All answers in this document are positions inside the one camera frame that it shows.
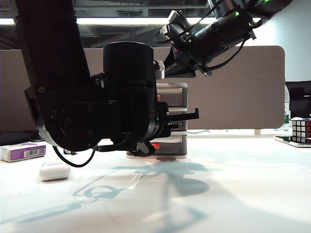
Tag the Rubik's cube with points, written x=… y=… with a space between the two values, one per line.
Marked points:
x=301 y=131

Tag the white flat tray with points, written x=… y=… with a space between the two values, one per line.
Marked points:
x=283 y=140

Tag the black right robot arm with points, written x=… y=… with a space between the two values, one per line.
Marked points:
x=230 y=26

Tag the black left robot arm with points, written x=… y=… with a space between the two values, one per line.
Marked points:
x=60 y=72

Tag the white earphone case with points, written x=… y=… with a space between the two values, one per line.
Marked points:
x=54 y=172

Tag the white drawer cabinet frame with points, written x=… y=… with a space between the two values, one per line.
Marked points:
x=175 y=85

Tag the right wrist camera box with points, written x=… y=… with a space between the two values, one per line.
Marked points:
x=176 y=24

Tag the black monitor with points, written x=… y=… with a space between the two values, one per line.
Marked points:
x=300 y=99

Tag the brown desk partition panel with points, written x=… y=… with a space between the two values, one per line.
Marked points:
x=230 y=97

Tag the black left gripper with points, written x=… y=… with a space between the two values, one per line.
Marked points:
x=159 y=123

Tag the small black clip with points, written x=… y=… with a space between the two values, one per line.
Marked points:
x=69 y=153

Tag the purple and white box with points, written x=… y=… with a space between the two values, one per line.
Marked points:
x=14 y=153

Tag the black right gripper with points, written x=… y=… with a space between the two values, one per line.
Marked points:
x=187 y=60

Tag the long ceiling light strip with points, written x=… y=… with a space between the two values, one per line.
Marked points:
x=109 y=21

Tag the clear plastic bottle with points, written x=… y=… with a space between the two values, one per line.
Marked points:
x=287 y=119

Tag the silver knurled knob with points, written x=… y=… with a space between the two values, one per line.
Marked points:
x=160 y=69

